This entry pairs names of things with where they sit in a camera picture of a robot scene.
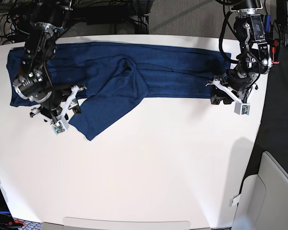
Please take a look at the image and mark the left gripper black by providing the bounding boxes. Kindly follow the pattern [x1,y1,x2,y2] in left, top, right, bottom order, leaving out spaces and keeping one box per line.
[210,68,257,105]

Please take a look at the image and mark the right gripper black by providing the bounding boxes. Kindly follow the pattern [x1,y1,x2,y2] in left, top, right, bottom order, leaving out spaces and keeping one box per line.
[32,87,82,119]

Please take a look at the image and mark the blue long-sleeve T-shirt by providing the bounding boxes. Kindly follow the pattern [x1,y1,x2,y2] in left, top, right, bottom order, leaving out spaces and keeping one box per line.
[7,42,230,140]

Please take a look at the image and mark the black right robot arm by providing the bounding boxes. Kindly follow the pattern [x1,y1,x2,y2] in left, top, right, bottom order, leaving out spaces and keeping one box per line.
[12,0,75,122]

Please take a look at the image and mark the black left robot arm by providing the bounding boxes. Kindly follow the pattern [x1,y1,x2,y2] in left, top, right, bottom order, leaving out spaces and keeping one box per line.
[208,0,273,105]

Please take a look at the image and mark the dark grey cloth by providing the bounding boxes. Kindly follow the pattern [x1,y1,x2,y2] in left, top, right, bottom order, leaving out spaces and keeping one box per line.
[244,47,288,178]

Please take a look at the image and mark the red and black clamp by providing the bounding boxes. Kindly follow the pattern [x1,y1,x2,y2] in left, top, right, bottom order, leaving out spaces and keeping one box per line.
[272,38,280,64]

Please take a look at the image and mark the white paper tag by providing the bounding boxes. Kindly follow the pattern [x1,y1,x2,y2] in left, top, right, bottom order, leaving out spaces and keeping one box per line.
[229,194,240,207]

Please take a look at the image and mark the white plastic bin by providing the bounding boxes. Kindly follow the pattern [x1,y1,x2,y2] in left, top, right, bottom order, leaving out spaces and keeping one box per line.
[232,152,288,230]

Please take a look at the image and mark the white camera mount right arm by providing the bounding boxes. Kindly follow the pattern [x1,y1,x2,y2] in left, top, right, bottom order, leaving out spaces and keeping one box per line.
[30,84,87,136]

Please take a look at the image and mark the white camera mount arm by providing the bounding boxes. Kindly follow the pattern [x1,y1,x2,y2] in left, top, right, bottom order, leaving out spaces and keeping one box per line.
[30,84,87,136]
[206,76,258,115]

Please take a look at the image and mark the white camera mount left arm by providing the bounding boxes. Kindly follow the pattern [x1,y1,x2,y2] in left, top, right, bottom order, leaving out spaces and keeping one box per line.
[206,76,258,115]

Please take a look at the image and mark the blue handled tool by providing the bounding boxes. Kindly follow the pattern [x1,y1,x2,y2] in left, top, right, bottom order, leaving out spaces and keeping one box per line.
[264,14,271,39]

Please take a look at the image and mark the black aluminium frame post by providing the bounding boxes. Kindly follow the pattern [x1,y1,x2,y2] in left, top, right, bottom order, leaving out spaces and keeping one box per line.
[132,0,151,35]

